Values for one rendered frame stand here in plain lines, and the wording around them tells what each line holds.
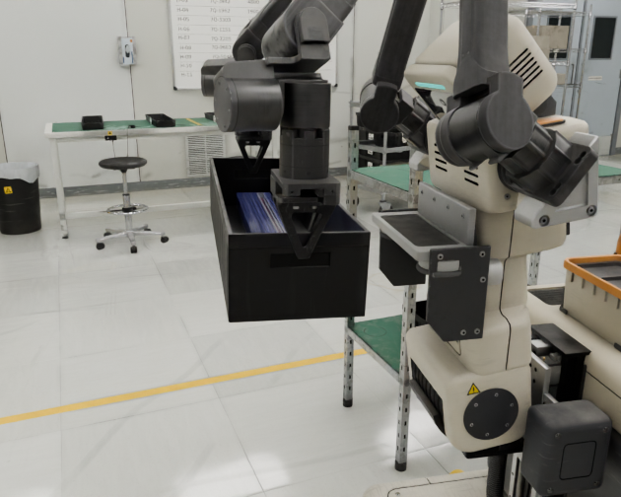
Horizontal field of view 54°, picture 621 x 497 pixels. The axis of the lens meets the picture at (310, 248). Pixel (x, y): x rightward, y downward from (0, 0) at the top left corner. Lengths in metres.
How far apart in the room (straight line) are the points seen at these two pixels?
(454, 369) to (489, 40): 0.56
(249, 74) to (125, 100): 5.74
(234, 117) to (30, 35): 5.75
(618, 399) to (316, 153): 0.75
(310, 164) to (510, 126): 0.26
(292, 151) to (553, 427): 0.67
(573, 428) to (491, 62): 0.61
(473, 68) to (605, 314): 0.62
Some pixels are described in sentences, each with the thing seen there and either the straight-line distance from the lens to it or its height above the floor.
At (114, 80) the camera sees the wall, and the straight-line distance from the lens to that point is 6.37.
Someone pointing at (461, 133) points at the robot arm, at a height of 1.23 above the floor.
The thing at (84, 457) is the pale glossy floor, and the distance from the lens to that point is 2.36.
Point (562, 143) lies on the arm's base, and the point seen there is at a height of 1.22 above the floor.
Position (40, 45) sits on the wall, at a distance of 6.35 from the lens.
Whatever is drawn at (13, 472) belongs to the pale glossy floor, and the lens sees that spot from 2.38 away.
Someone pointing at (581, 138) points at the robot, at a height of 1.22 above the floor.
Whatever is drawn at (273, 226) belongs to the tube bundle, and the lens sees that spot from 1.00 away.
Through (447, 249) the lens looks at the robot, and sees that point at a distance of 0.96.
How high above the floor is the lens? 1.33
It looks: 18 degrees down
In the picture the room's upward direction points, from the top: straight up
